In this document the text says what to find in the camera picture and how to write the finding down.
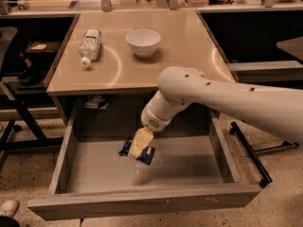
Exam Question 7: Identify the wooden cabinet table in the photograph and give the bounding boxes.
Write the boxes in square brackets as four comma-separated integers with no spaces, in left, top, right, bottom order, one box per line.
[46,9,233,119]

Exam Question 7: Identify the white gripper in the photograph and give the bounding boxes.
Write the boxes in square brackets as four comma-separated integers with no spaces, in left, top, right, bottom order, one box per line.
[128,107,170,158]

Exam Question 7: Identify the black cart leg with wheels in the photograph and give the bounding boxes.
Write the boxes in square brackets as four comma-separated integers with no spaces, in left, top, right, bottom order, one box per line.
[229,122,273,188]

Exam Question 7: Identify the open grey top drawer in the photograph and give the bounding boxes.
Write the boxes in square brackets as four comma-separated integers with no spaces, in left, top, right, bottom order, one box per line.
[28,95,259,220]

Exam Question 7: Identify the dark box with tan note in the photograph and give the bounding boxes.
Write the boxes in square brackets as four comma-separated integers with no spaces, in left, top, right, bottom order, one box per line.
[26,41,61,53]

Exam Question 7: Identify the black chair frame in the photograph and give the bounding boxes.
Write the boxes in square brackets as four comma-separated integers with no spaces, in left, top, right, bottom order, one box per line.
[0,26,64,172]

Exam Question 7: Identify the blue rxbar blueberry wrapper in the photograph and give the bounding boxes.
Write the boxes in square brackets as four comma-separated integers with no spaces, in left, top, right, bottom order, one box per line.
[118,140,155,166]

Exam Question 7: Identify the white label under table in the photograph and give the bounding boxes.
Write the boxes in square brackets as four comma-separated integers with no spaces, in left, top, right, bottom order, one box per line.
[84,96,101,109]

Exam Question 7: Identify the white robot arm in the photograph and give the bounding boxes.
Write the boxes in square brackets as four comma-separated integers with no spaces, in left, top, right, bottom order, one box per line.
[128,66,303,159]

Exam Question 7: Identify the white ceramic bowl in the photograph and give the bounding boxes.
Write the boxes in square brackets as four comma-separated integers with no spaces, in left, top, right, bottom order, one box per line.
[126,29,161,58]

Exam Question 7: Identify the white shoe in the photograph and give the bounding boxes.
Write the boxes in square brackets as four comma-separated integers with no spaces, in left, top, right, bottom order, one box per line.
[0,200,19,218]

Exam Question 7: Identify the clear plastic water bottle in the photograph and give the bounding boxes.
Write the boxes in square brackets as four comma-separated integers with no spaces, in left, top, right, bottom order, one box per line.
[79,28,102,68]

